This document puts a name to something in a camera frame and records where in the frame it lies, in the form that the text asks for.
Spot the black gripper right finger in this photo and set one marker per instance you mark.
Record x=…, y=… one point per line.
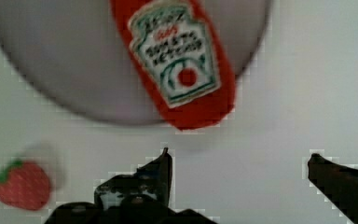
x=338, y=183

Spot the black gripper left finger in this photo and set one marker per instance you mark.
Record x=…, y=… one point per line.
x=153, y=179

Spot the red ketchup bottle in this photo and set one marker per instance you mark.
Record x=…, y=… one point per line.
x=179, y=58

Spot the red toy strawberry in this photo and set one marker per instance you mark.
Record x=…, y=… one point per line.
x=25, y=185

